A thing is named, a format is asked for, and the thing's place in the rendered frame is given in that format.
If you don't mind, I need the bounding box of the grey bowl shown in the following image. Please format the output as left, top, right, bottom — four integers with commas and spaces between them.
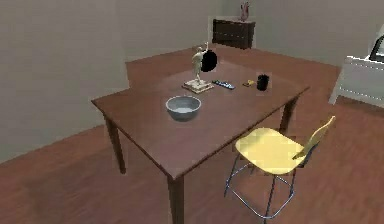
165, 95, 202, 122

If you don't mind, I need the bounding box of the yellow chair with metal legs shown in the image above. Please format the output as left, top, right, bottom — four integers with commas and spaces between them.
223, 115, 337, 224

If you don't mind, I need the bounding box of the red vase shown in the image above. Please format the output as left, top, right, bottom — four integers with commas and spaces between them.
240, 1, 251, 23

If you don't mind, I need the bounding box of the black and white appliance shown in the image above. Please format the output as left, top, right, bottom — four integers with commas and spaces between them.
367, 23, 384, 63

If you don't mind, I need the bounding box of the brown wooden table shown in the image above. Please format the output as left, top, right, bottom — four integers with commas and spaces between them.
91, 60, 311, 224

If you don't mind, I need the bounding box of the black cup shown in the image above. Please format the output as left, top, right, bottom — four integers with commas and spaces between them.
256, 74, 270, 92

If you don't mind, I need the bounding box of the white cabinet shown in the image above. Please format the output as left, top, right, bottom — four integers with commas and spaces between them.
328, 55, 384, 109

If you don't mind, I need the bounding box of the beige statue with black disc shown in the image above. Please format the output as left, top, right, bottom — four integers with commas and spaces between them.
181, 42, 219, 95

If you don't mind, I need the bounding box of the black remote control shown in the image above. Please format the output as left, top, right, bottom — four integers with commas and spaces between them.
211, 79, 236, 91

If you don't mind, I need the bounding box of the dark brown wooden dresser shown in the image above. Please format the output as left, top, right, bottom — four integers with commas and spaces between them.
211, 18, 257, 51

